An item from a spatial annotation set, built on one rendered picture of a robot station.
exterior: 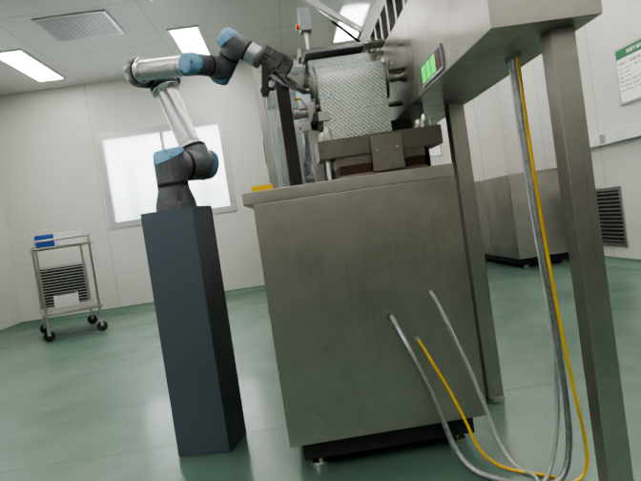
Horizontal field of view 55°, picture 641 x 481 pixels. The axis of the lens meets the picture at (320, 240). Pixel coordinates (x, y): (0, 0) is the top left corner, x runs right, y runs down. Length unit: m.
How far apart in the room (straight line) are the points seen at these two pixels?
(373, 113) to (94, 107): 6.24
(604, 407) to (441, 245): 0.68
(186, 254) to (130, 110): 5.89
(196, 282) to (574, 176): 1.33
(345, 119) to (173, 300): 0.89
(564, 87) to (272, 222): 0.90
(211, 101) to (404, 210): 6.13
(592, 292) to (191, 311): 1.36
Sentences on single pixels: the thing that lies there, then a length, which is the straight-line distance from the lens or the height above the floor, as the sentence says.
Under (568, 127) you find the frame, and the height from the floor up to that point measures 0.91.
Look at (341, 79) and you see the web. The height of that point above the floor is 1.25.
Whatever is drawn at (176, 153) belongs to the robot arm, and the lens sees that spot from 2.36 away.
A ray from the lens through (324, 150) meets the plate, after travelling 1.98.
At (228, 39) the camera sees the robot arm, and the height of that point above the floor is 1.45.
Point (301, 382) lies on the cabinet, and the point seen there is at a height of 0.30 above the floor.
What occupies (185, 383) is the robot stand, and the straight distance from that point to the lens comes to 2.37.
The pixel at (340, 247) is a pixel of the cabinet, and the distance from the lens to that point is 1.92.
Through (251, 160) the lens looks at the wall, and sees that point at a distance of 7.78.
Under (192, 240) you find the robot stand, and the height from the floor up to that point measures 0.78.
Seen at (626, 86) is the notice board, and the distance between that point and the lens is 5.63.
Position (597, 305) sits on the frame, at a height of 0.50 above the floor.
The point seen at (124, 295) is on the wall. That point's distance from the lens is 8.03.
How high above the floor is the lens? 0.79
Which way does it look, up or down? 2 degrees down
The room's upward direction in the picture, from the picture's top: 8 degrees counter-clockwise
